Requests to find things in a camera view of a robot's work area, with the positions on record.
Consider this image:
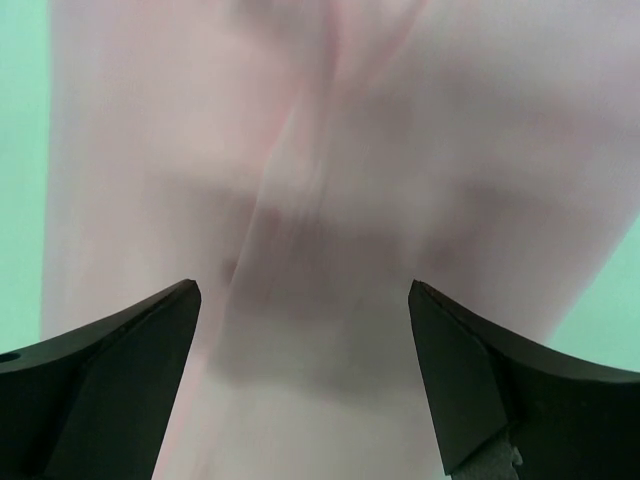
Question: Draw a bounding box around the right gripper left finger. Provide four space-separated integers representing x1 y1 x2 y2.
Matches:
1 280 201 480

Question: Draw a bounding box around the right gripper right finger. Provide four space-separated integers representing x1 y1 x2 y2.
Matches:
408 281 639 479

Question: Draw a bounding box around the pink t shirt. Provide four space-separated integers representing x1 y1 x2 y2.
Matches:
42 1 639 479

